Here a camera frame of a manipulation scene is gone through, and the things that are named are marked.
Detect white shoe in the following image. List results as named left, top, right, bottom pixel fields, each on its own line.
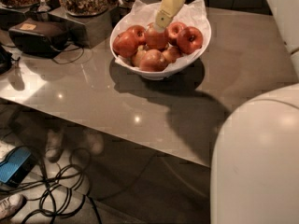
left=0, top=194, right=24, bottom=220

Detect white paper liner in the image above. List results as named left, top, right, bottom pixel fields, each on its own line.
left=113, top=0, right=210, bottom=74

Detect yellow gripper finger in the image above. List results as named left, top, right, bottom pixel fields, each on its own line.
left=153, top=0, right=186, bottom=32

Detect yellowish apple front left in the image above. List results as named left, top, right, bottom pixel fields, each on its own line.
left=131, top=45, right=148, bottom=67

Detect grey metal stand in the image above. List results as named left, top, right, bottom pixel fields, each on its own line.
left=49, top=7, right=113, bottom=49

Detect metal scoop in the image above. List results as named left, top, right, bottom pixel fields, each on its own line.
left=37, top=0, right=50, bottom=12

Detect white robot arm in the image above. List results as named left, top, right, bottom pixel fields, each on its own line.
left=210, top=83, right=299, bottom=224

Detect black object left edge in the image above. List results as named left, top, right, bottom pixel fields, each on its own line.
left=0, top=45, right=20, bottom=75

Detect black floor cables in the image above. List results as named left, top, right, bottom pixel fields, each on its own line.
left=0, top=147, right=104, bottom=224

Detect white bowl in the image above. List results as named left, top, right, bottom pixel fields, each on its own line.
left=109, top=1, right=212, bottom=81

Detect dark jar with scoop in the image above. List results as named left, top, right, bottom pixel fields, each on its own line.
left=107, top=0, right=134, bottom=25

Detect black box device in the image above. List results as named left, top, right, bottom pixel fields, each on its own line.
left=8, top=19, right=68, bottom=58

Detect blue foot pedal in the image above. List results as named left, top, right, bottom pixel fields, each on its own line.
left=0, top=147, right=35, bottom=188

